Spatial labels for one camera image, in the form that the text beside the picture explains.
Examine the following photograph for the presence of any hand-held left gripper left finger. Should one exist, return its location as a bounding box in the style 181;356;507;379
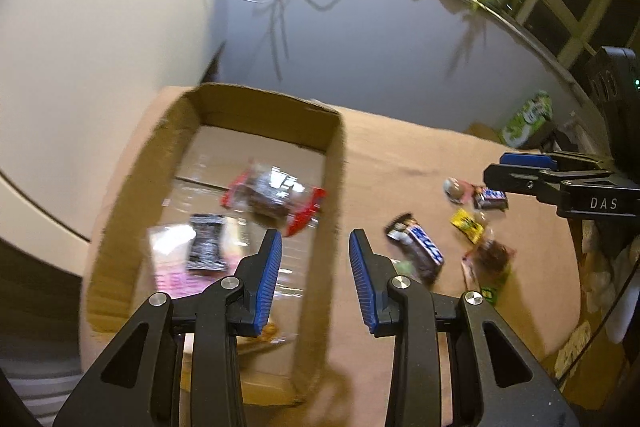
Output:
52;228;283;427

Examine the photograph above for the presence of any chocolate ball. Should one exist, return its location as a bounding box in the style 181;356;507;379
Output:
443;177;475;200

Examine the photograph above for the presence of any cardboard box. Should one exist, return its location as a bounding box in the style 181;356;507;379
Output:
80;83;347;408

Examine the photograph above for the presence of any clear orange print packet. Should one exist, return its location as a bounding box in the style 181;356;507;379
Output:
259;322;287;344

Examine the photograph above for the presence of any pink white snack packet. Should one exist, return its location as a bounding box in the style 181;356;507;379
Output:
147;222;242;304

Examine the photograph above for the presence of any yellow candy packet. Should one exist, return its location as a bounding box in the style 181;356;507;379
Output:
450;208;487;244

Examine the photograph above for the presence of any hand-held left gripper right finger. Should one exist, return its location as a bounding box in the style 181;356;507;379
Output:
348;228;581;427

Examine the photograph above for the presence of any brownie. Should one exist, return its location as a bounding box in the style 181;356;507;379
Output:
221;161;327;237
461;237;516;290

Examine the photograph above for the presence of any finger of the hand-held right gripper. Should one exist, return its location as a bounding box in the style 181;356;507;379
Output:
500;150;615;174
483;162;640;219

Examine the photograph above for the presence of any green snack packet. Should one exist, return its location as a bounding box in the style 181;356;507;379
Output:
480;268;514;306

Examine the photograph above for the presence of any brown blue chocolate bar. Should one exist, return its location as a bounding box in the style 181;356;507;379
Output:
384;212;445;285
472;187;509;210

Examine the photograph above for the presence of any green printed carton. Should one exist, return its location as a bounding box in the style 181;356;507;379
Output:
501;90;554;148

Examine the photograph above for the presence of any black snack packet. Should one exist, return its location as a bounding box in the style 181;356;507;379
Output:
186;213;229;276

